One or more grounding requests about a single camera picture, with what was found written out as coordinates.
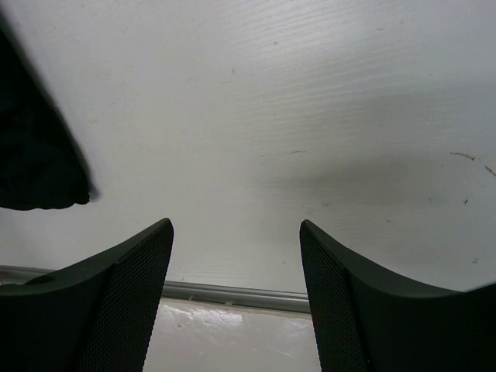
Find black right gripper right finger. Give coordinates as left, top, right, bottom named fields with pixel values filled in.
left=299, top=220, right=495, bottom=371

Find black shorts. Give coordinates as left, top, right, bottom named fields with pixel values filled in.
left=1, top=16, right=95, bottom=211

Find aluminium table edge rail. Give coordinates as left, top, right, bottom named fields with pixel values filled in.
left=1, top=257, right=310, bottom=326

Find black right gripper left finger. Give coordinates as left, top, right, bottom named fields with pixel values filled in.
left=1, top=219, right=174, bottom=371

